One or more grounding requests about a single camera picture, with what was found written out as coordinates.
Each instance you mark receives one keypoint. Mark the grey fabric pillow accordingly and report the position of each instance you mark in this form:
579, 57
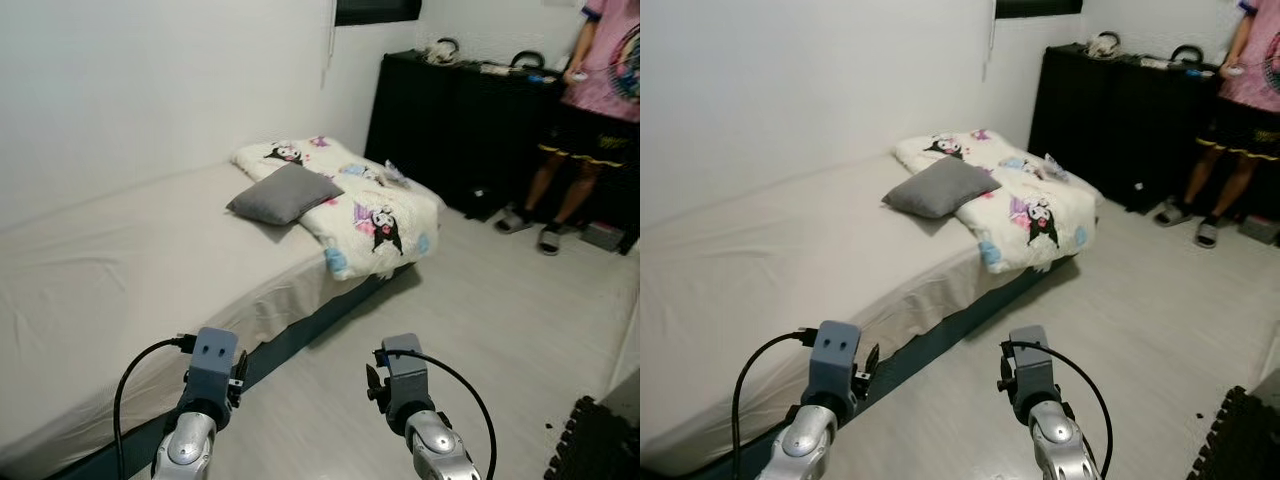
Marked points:
285, 195
940, 188

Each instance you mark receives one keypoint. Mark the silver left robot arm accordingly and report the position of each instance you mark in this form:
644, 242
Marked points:
185, 450
810, 445

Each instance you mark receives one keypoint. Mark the beige sheeted mattress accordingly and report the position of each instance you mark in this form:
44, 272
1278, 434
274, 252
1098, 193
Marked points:
120, 270
760, 260

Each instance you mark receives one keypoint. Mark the crumpled clear plastic wrapper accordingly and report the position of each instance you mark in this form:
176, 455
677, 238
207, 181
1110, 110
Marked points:
1056, 168
397, 176

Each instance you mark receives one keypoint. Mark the black foam floor mat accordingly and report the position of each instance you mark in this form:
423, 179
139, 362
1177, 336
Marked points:
595, 445
1240, 440

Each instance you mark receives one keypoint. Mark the black storage cabinet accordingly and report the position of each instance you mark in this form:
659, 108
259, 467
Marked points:
515, 140
1175, 135
425, 130
1085, 125

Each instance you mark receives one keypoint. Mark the small grey floor box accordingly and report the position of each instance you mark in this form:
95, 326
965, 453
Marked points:
603, 236
1260, 230

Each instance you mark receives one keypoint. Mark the dark window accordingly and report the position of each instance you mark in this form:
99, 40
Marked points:
1040, 8
378, 10

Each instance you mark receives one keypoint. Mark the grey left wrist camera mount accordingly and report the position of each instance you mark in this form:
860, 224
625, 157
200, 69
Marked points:
212, 365
836, 358

